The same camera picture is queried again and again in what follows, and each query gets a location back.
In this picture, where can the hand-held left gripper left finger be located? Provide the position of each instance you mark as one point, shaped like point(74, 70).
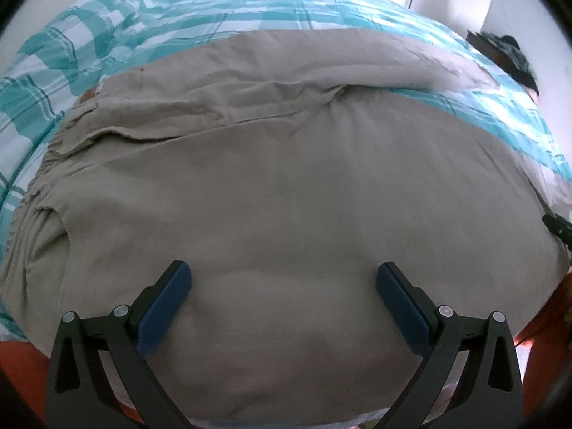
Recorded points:
point(164, 308)

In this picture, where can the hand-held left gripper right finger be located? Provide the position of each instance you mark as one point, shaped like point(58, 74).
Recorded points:
point(403, 310)

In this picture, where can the beige pants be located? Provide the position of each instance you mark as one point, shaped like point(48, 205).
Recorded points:
point(286, 187)

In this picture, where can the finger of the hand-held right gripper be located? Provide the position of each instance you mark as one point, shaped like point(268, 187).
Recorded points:
point(558, 228)

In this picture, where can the orange patterned mat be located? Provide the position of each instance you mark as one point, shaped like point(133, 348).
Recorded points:
point(547, 321)

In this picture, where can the teal white checked blanket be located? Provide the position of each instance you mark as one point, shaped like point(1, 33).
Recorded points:
point(178, 13)

